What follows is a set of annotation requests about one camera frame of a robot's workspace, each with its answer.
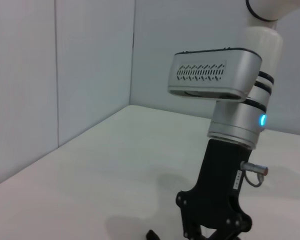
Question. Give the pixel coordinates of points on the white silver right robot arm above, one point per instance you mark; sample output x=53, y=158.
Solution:
x=240, y=120

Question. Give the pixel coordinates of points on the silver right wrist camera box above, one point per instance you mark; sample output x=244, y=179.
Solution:
x=215, y=75

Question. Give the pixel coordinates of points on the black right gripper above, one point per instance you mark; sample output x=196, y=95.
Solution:
x=215, y=190

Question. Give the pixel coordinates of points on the dark blue rag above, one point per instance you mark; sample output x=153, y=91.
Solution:
x=152, y=235

